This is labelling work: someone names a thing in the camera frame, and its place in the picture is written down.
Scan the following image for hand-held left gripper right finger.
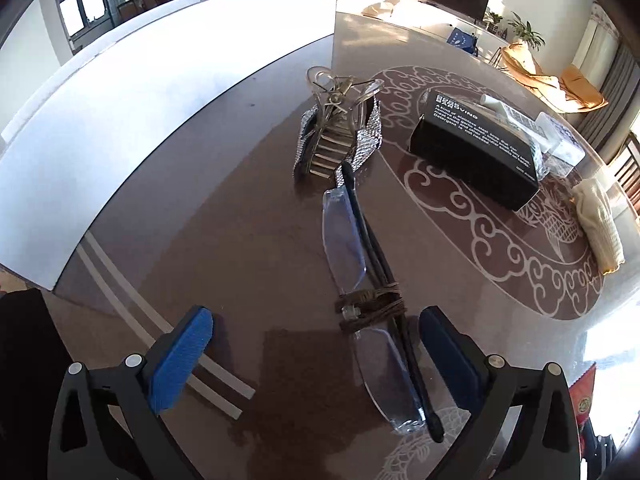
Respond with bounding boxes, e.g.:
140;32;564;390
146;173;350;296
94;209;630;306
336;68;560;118
419;306;583;480

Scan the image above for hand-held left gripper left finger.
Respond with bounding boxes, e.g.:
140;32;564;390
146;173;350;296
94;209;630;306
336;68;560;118
47;306;213;480

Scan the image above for clear rimless glasses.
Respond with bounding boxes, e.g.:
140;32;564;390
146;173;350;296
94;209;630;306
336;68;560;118
321;160;446;444

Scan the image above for red packet with gold emblem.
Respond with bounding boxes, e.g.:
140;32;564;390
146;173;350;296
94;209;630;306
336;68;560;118
570;362;598;432

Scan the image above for black lace hair claw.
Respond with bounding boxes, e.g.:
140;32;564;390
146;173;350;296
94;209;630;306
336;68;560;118
582;420;632;467

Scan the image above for cream knitted glove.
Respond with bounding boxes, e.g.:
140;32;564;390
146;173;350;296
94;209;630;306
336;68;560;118
571;177;626;275

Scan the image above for black printed cardboard box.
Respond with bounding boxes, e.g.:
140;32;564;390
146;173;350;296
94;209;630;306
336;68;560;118
409;89;542;212

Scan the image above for clear rhinestone hair claw clip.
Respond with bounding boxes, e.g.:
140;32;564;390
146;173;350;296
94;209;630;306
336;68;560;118
292;66;387;182

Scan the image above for dark wooden chair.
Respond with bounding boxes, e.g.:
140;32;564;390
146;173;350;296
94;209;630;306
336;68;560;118
612;132;640;211

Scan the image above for orange lounge chair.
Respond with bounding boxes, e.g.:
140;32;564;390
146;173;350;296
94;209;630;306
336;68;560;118
500;42;609;113

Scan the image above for grey curtain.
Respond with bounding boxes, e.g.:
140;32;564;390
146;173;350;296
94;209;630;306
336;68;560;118
582;35;640;161

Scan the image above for blue bag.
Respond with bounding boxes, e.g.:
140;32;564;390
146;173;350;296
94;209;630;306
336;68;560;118
446;27;478;56

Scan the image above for large green potted plant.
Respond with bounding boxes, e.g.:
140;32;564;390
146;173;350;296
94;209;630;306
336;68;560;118
507;12;546;52

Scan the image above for white television console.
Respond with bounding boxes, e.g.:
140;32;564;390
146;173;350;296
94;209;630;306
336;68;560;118
360;0;501;47

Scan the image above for window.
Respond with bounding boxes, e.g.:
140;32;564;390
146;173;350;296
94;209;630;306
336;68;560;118
57;0;108;38

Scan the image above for brown cord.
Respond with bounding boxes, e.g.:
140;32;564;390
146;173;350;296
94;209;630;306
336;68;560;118
334;282;408;335

